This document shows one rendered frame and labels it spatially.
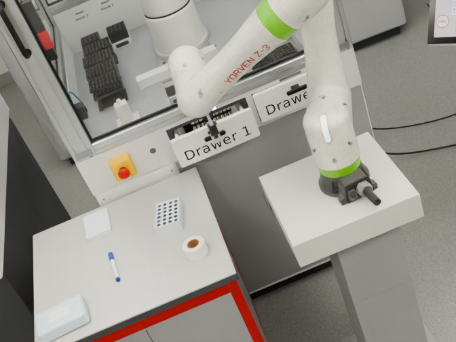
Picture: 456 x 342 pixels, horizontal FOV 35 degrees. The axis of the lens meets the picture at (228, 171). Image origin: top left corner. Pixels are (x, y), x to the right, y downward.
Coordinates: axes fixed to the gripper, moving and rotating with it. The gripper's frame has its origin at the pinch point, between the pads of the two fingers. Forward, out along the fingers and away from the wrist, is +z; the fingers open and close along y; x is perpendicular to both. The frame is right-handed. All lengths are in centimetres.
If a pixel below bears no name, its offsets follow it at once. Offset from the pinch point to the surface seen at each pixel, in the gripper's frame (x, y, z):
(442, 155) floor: 95, -20, 106
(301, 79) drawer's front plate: 34.5, -11.1, 4.4
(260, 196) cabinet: 7.1, 1.0, 43.4
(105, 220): -44.9, 4.3, 13.9
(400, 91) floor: 102, -78, 126
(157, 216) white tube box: -27.2, 15.3, 8.1
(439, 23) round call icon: 78, 2, -10
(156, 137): -18.5, -12.9, 5.0
